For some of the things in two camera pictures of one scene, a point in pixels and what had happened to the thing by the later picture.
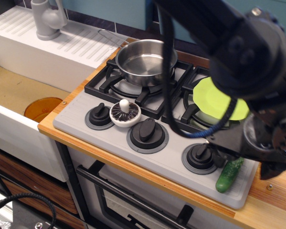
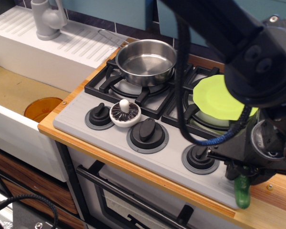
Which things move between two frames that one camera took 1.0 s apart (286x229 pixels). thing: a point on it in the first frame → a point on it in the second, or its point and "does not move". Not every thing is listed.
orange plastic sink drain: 38,108 does not move
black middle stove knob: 147,136 does not move
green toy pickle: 229,174 → 242,188
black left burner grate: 107,82 does not move
